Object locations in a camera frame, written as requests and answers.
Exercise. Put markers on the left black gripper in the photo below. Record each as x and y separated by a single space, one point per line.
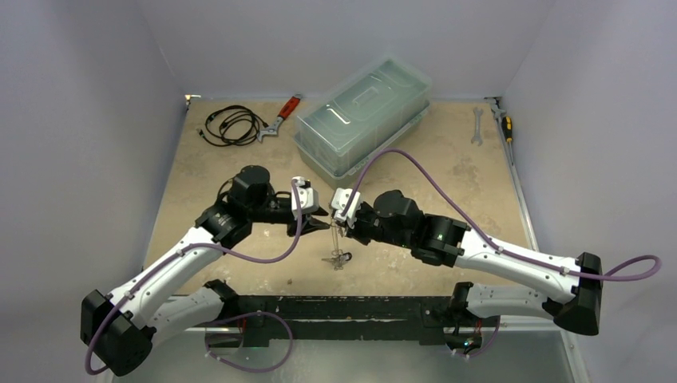
311 223

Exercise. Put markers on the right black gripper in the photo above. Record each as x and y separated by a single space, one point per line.
350 227

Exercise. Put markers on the white oval keyring holder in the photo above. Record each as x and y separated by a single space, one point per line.
338 258

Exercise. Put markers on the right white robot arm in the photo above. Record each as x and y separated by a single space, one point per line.
566 290

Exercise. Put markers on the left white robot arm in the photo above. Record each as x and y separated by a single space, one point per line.
120 328

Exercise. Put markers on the clear plastic storage box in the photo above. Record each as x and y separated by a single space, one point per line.
369 111

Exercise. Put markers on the silver open-end spanner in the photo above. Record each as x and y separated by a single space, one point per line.
477 138

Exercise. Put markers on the yellow black screwdriver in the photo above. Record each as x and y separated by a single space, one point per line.
507 130

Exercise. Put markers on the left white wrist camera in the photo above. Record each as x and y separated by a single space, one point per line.
304 198

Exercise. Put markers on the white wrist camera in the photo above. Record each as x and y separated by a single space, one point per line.
345 202
304 198

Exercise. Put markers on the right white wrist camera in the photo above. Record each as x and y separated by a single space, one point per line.
345 202

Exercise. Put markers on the red handled adjustable wrench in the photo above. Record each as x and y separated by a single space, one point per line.
283 114

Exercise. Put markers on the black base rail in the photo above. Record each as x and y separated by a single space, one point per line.
421 319

